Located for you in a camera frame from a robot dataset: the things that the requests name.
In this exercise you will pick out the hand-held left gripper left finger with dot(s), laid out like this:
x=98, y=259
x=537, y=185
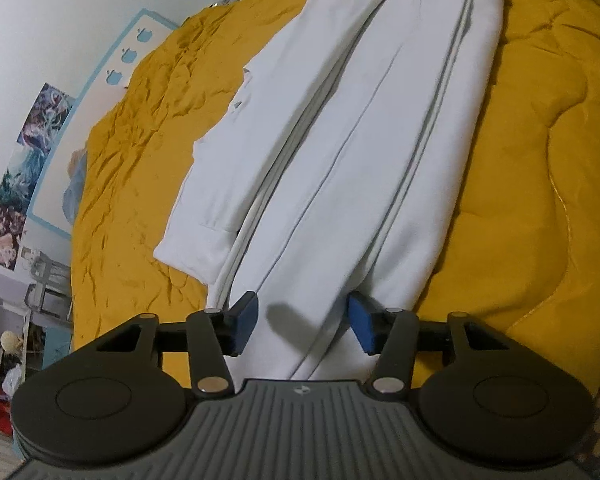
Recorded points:
x=245, y=322

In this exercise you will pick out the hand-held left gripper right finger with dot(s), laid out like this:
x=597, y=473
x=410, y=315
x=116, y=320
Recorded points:
x=361, y=322

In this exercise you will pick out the white printed sweatshirt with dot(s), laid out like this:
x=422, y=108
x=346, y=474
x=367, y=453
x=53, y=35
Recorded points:
x=360, y=135

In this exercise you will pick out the grey metal chair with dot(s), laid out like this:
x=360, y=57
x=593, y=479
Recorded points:
x=50, y=285

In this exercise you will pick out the blue pillow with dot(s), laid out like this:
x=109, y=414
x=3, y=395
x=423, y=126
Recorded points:
x=75, y=187

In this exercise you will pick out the yellow quilted blanket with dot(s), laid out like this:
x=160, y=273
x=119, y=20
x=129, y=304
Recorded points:
x=530, y=160

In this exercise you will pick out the white and blue headboard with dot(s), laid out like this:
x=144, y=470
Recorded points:
x=75, y=160

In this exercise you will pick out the cream round ball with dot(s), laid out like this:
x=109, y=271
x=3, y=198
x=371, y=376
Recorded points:
x=10, y=344

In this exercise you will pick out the white plastic bag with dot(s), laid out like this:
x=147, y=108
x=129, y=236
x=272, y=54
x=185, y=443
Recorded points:
x=12, y=380

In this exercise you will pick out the white wall socket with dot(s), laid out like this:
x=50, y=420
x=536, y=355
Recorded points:
x=29, y=256

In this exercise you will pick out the wall poster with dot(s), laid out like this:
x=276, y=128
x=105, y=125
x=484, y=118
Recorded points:
x=25, y=170

